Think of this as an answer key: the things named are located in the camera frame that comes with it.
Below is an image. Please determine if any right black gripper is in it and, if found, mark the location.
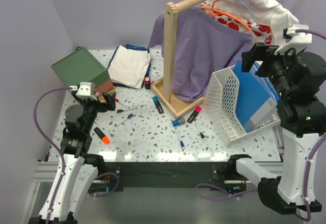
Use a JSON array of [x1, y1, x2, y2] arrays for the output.
[[241, 41, 302, 98]]

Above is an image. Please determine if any green drawer box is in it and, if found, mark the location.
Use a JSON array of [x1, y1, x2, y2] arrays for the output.
[[51, 47, 110, 88]]

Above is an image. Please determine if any orange cap highlighter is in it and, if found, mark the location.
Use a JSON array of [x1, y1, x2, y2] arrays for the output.
[[94, 127, 110, 145]]

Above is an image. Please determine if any red black stamp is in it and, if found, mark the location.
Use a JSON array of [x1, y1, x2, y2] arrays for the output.
[[144, 76, 151, 90]]

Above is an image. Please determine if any blue cap highlighter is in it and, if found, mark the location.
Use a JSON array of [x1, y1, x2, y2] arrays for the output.
[[152, 96, 164, 114]]

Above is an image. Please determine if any pink cap highlighter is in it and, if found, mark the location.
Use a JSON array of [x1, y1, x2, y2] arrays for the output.
[[187, 106, 202, 123]]

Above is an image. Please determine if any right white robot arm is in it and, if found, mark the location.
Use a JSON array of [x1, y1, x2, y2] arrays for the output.
[[227, 43, 325, 215]]

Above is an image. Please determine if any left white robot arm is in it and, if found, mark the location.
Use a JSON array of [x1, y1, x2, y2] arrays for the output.
[[29, 92, 116, 223]]

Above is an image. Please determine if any yellow drawer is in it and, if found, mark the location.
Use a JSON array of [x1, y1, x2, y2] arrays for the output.
[[107, 88, 116, 95]]

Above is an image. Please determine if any red cap whiteboard pen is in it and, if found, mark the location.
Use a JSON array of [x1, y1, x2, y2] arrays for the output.
[[115, 98, 130, 108]]

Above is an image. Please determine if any black cap whiteboard pen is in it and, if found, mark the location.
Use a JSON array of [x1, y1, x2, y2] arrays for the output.
[[116, 107, 137, 114]]

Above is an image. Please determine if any red floral white garment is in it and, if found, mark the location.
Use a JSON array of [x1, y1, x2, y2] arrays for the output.
[[200, 2, 273, 45]]

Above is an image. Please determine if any blue cap whiteboard pen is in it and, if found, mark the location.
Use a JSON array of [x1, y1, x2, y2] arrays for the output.
[[114, 114, 134, 127]]

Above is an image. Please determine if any blue folder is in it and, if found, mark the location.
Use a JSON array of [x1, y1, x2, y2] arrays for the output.
[[233, 61, 277, 133]]

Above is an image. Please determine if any folded white cloth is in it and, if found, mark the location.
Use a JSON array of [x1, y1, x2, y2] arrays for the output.
[[107, 45, 151, 90]]

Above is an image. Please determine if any white shirt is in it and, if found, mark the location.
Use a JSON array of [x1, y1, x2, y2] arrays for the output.
[[214, 0, 300, 46]]

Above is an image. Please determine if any purple t-shirt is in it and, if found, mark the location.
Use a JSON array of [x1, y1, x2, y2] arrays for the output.
[[147, 4, 255, 103]]

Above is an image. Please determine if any wooden clothes rack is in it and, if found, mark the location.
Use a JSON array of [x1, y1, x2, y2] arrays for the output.
[[151, 0, 206, 119]]

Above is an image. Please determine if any orange hanger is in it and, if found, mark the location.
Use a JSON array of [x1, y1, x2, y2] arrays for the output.
[[201, 0, 252, 34]]

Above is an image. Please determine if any white perforated file holder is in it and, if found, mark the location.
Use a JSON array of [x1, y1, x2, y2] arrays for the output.
[[203, 66, 280, 146]]

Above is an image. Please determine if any blue grey cylinder cap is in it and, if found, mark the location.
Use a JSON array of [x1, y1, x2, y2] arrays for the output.
[[172, 117, 185, 127]]

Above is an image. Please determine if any blue pen near front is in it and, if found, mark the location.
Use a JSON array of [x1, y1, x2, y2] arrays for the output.
[[175, 127, 185, 150]]

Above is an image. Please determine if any black pen near holder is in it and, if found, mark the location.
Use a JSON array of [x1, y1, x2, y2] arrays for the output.
[[194, 120, 205, 140]]

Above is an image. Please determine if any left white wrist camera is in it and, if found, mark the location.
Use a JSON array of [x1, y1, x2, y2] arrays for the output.
[[69, 82, 97, 100]]

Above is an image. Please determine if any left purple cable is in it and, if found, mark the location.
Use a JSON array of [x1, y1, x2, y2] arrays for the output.
[[34, 86, 120, 222]]

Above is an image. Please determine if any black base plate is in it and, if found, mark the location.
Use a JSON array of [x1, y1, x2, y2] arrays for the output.
[[86, 161, 248, 193]]

